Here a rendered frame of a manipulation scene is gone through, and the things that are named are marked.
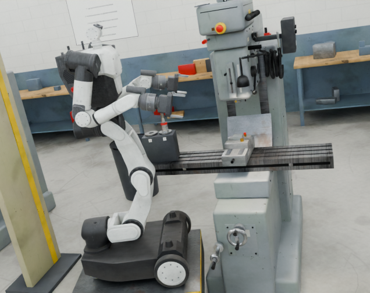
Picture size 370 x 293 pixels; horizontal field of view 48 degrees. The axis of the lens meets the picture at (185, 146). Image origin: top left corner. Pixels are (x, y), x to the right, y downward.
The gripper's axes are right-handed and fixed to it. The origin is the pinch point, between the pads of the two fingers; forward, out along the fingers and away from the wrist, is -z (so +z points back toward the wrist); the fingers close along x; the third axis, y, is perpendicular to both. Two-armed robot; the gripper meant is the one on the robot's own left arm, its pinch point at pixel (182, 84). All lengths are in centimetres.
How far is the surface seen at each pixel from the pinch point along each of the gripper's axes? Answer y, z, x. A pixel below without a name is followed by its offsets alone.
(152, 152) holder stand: 7, 15, -52
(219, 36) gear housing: -6.8, -18.0, 31.8
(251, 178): -28, -46, -48
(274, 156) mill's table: -18, -61, -37
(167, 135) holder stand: 6.1, 5.9, -37.9
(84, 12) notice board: 502, 140, -33
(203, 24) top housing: -12.9, -7.0, 38.9
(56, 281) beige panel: 10, 83, -171
